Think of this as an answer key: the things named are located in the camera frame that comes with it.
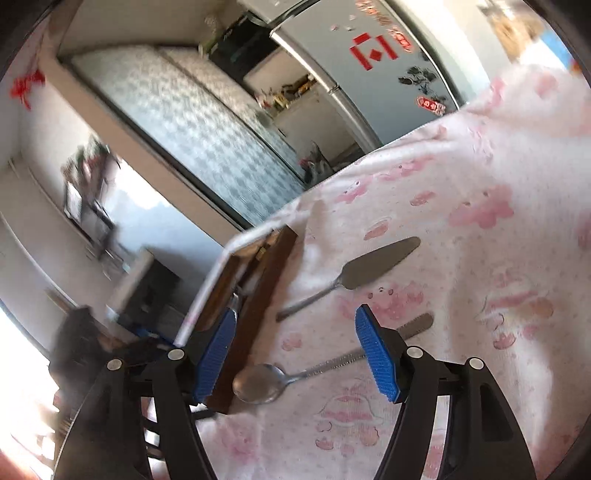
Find pink printed cloth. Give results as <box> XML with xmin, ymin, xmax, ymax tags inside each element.
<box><xmin>191</xmin><ymin>58</ymin><xmax>591</xmax><ymax>480</ymax></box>

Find metal spoon twisted handle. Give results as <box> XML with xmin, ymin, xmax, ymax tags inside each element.
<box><xmin>232</xmin><ymin>312</ymin><xmax>436</xmax><ymax>406</ymax></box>

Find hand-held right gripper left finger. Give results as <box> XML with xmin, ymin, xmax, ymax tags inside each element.
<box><xmin>53</xmin><ymin>308</ymin><xmax>238</xmax><ymax>480</ymax></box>

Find small red sticker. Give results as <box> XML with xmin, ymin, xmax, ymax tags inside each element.
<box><xmin>414</xmin><ymin>94</ymin><xmax>447</xmax><ymax>117</ymax></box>

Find white kitchen counter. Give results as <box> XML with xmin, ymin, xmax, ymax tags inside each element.
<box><xmin>271</xmin><ymin>84</ymin><xmax>366</xmax><ymax>154</ymax></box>

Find white wash basin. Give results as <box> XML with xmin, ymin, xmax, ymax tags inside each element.
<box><xmin>107</xmin><ymin>248</ymin><xmax>156</xmax><ymax>325</ymax></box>

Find black flower sticker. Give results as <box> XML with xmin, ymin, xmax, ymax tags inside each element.
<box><xmin>397</xmin><ymin>65</ymin><xmax>440</xmax><ymax>89</ymax></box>

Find plastic bags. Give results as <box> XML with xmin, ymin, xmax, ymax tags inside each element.
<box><xmin>297</xmin><ymin>142</ymin><xmax>336</xmax><ymax>184</ymax></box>

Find black wire wall shelf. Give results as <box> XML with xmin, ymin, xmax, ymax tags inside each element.
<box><xmin>61</xmin><ymin>142</ymin><xmax>122</xmax><ymax>260</ymax></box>

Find red knot wall decoration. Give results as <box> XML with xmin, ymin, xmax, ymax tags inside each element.
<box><xmin>10</xmin><ymin>68</ymin><xmax>48</xmax><ymax>110</ymax></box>

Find large red paper sticker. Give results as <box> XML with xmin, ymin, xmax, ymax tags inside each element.
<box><xmin>349</xmin><ymin>32</ymin><xmax>399</xmax><ymax>71</ymax></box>

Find metal butter knife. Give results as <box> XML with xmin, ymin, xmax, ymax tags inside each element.
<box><xmin>276</xmin><ymin>236</ymin><xmax>422</xmax><ymax>323</ymax></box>

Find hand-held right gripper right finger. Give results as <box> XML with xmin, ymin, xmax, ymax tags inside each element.
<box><xmin>354</xmin><ymin>304</ymin><xmax>539</xmax><ymax>480</ymax></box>

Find black range hood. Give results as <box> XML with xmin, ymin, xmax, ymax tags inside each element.
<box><xmin>209</xmin><ymin>13</ymin><xmax>274</xmax><ymax>80</ymax></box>

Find silver refrigerator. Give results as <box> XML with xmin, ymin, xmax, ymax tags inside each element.
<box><xmin>269</xmin><ymin>0</ymin><xmax>468</xmax><ymax>149</ymax></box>

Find brown rectangular tray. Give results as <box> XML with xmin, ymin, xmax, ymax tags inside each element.
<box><xmin>178</xmin><ymin>224</ymin><xmax>299</xmax><ymax>415</ymax></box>

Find patterned sliding door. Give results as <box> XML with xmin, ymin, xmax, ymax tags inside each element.
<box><xmin>68</xmin><ymin>45</ymin><xmax>306</xmax><ymax>228</ymax></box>

